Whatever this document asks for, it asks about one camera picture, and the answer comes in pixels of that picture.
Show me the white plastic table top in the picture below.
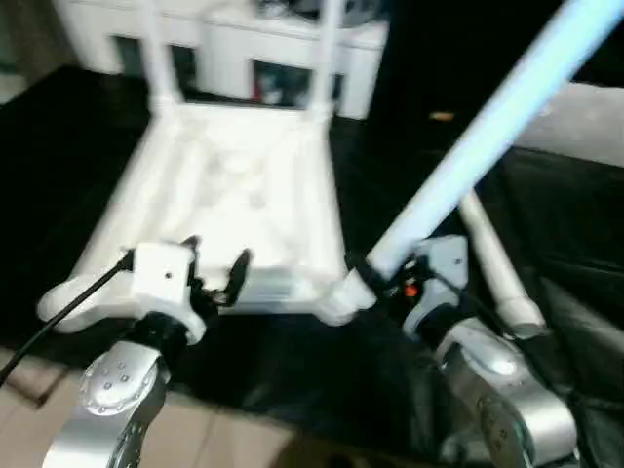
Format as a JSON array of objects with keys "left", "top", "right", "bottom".
[{"left": 37, "top": 99, "right": 377, "bottom": 336}]

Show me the white plastic table leg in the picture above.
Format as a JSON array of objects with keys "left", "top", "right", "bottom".
[
  {"left": 330, "top": 0, "right": 621, "bottom": 319},
  {"left": 310, "top": 0, "right": 343, "bottom": 124},
  {"left": 459, "top": 192, "right": 548, "bottom": 343},
  {"left": 142, "top": 0, "right": 185, "bottom": 112}
]

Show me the white glass-door cabinet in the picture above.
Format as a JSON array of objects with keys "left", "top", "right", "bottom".
[{"left": 51, "top": 0, "right": 392, "bottom": 119}]

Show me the grey padded backrest cushion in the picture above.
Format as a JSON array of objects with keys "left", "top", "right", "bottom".
[{"left": 515, "top": 80, "right": 624, "bottom": 171}]

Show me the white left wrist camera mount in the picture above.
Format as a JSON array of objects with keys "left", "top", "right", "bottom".
[{"left": 119, "top": 242, "right": 207, "bottom": 346}]

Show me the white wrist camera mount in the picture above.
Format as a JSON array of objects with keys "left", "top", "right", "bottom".
[
  {"left": 119, "top": 242, "right": 207, "bottom": 346},
  {"left": 402, "top": 234, "right": 473, "bottom": 343}
]

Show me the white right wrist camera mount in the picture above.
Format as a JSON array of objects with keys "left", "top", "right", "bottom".
[{"left": 402, "top": 234, "right": 473, "bottom": 343}]

